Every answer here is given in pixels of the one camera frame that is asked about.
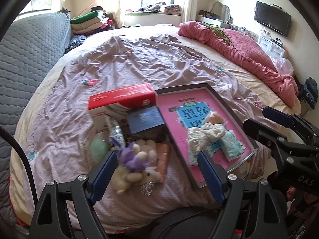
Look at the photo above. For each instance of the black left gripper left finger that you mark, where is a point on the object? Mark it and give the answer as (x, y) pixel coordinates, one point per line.
(51, 217)

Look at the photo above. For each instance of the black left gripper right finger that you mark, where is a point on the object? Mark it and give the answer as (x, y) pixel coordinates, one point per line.
(248, 209)

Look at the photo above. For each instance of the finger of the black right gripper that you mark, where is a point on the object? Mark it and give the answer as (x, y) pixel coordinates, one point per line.
(282, 150)
(286, 119)

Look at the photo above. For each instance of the teal patterned tissue packet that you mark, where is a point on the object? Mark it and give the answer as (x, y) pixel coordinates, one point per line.
(230, 145)

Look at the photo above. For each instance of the cream bunny plush toy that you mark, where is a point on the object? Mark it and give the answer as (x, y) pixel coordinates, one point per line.
(122, 179)

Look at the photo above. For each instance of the mint green round sponge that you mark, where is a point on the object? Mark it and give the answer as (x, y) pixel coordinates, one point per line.
(98, 149)

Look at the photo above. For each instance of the cream floral cloth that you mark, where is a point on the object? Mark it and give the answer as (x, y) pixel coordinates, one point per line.
(198, 138)

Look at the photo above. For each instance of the purple bunny plush toy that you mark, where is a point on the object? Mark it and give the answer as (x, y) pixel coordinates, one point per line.
(130, 157)

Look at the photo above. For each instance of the salmon pink pouch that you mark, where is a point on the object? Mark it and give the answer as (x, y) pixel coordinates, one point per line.
(163, 155)

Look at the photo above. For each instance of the white drawer cabinet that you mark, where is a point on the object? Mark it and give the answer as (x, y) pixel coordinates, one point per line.
(271, 49)

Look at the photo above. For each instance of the red crumpled duvet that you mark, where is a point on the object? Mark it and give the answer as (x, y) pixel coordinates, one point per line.
(246, 53)

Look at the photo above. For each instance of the pink book in tray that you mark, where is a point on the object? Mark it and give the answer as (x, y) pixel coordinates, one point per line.
(198, 118)

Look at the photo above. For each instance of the red tissue pack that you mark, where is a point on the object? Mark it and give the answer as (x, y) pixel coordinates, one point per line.
(117, 103)

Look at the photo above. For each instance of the dark blue small box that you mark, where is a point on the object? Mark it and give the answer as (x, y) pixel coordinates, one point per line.
(146, 123)

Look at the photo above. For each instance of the clothes on window sill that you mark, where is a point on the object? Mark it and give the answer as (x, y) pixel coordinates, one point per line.
(158, 8)

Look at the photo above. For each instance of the grey quilted headboard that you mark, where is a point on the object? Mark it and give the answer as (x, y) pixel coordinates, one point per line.
(29, 50)

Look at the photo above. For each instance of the stack of folded blankets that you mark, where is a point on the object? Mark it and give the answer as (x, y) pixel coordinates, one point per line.
(93, 22)

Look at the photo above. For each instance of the black wall television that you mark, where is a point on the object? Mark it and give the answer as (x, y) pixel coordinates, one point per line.
(273, 17)

